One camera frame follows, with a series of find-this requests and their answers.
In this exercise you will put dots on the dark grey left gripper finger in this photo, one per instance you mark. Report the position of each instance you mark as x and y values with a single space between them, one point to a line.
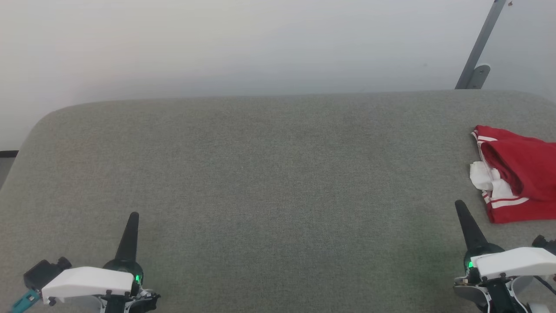
129 243

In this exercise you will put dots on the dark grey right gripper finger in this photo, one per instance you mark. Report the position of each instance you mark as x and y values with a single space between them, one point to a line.
471 230

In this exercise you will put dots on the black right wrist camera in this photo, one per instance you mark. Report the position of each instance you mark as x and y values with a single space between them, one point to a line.
546 244

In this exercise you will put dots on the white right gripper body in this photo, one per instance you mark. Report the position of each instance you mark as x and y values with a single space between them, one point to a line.
512 263

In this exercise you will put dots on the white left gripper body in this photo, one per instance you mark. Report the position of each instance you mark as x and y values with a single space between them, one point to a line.
87 282

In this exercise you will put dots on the teal left camera connector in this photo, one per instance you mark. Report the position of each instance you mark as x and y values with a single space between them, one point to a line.
24 302

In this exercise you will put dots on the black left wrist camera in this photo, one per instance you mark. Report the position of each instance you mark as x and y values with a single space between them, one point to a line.
43 274

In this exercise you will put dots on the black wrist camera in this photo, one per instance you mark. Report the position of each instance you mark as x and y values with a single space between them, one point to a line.
43 274
546 244

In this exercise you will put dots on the grey fabric sofa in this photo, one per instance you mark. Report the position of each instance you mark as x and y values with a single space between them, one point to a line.
282 182

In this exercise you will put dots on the red and white basketball jersey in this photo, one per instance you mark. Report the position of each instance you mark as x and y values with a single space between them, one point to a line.
525 165

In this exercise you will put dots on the grey metal mount plate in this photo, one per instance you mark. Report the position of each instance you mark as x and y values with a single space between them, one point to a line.
480 76

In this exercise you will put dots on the black floor frame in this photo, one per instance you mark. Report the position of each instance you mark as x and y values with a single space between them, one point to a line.
8 154

